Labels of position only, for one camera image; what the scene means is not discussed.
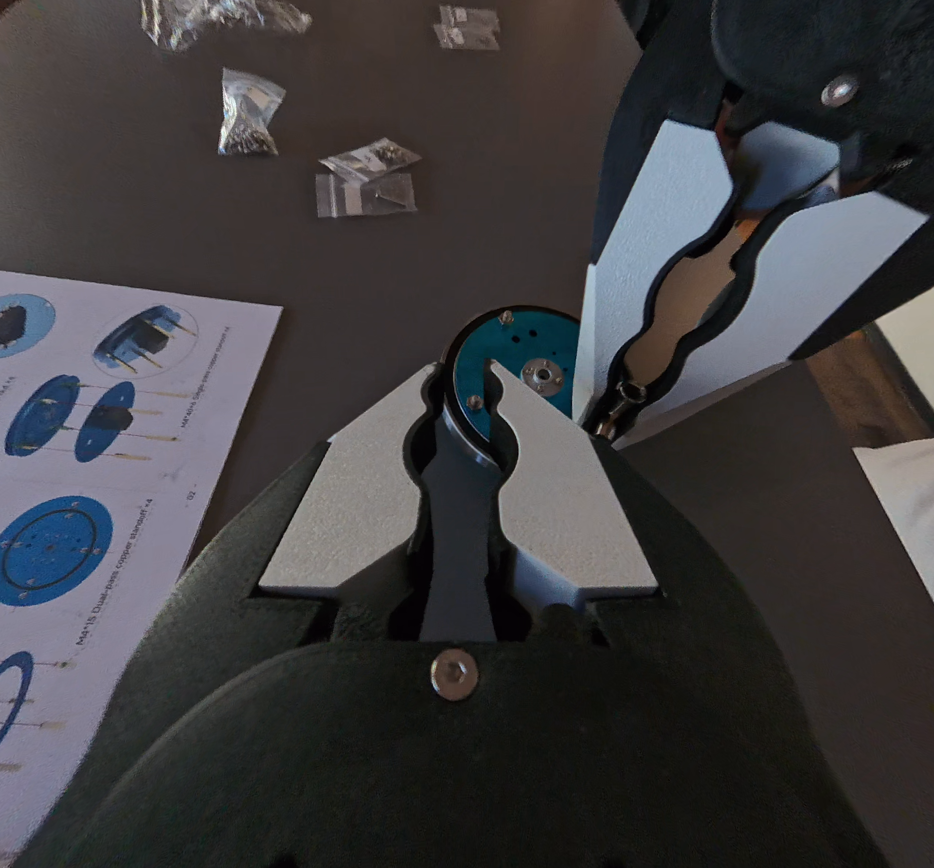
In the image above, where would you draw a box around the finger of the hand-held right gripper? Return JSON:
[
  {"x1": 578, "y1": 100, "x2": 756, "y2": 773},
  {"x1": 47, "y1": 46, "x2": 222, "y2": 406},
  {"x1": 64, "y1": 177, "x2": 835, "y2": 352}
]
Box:
[
  {"x1": 609, "y1": 191, "x2": 933, "y2": 451},
  {"x1": 573, "y1": 118, "x2": 743, "y2": 427}
]

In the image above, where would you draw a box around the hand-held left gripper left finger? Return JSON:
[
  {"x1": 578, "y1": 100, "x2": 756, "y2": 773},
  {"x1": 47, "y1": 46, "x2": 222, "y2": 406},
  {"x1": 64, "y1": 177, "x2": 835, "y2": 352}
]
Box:
[{"x1": 257, "y1": 363, "x2": 442, "y2": 600}]

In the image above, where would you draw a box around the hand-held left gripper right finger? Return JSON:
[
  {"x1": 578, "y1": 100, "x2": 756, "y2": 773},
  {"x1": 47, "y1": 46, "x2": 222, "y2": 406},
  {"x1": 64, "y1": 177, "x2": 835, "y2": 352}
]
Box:
[{"x1": 489, "y1": 361, "x2": 659, "y2": 610}]

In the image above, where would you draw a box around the metal cross socket wrench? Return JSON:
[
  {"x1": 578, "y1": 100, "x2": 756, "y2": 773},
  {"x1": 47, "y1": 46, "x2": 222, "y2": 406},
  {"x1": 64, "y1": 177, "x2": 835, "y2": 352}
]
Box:
[{"x1": 594, "y1": 380, "x2": 648, "y2": 440}]

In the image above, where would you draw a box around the blue disc with black rim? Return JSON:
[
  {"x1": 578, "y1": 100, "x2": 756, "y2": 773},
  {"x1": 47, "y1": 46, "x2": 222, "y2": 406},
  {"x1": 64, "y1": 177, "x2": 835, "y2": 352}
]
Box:
[{"x1": 441, "y1": 305, "x2": 585, "y2": 468}]

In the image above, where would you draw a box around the instruction sheet with blue drawings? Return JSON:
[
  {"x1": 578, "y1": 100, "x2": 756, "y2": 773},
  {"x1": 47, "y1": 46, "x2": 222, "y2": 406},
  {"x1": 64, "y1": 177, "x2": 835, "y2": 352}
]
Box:
[{"x1": 0, "y1": 270, "x2": 284, "y2": 862}]

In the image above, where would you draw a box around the person's white t-shirt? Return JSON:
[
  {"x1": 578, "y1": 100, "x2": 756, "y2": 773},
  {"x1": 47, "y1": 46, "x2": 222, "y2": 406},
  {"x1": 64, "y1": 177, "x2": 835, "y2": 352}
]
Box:
[{"x1": 852, "y1": 437, "x2": 934, "y2": 606}]

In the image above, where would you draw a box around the clear bag of dark screws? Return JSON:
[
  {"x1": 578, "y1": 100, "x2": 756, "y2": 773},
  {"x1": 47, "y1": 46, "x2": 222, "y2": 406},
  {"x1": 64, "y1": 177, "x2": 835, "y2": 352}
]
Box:
[{"x1": 216, "y1": 67, "x2": 287, "y2": 157}]

